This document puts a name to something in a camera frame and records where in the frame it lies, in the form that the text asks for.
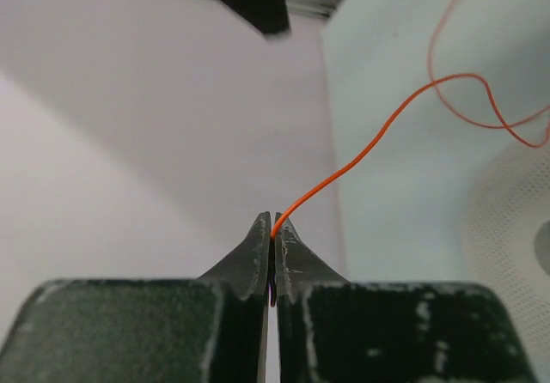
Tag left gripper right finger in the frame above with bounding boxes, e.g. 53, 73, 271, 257
272, 217, 536, 382

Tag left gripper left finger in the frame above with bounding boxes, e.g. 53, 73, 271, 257
1, 212, 271, 382

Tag thin red wire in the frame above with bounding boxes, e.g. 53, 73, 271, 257
270, 0, 550, 238

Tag white cable spool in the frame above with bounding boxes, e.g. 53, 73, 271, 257
462, 146, 549, 382

